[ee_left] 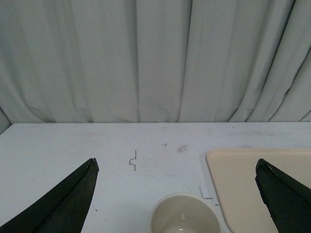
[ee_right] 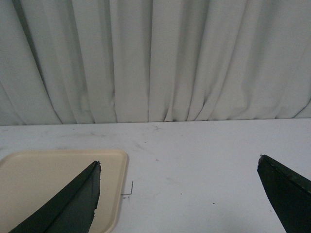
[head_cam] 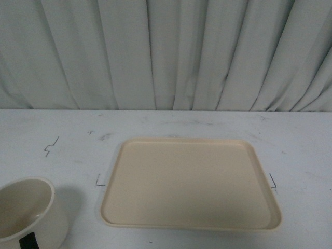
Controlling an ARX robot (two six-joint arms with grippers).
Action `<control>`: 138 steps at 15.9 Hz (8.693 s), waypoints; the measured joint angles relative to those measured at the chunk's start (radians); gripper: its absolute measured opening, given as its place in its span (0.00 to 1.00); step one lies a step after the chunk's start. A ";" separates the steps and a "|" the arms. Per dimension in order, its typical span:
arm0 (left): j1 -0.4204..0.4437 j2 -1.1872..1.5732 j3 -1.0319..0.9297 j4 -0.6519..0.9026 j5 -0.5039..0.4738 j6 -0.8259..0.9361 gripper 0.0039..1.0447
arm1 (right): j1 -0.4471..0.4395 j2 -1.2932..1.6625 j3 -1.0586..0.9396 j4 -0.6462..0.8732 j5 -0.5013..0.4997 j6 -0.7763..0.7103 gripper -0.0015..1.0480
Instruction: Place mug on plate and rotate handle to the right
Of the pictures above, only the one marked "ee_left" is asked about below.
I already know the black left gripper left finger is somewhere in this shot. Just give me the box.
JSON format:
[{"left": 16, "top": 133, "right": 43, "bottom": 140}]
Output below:
[{"left": 0, "top": 158, "right": 99, "bottom": 233}]

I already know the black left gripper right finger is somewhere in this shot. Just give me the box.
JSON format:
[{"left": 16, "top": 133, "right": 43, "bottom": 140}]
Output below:
[{"left": 255, "top": 158, "right": 311, "bottom": 233}]

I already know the white smiley face mug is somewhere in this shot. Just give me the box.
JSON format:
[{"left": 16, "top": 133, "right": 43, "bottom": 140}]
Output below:
[{"left": 150, "top": 193, "right": 224, "bottom": 233}]

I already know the beige rectangular plastic tray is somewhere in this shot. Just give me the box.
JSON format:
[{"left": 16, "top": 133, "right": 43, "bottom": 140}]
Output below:
[{"left": 206, "top": 149, "right": 311, "bottom": 233}]

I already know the white pleated curtain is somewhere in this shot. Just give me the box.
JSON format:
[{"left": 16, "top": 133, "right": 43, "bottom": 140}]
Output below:
[{"left": 0, "top": 0, "right": 311, "bottom": 131}]

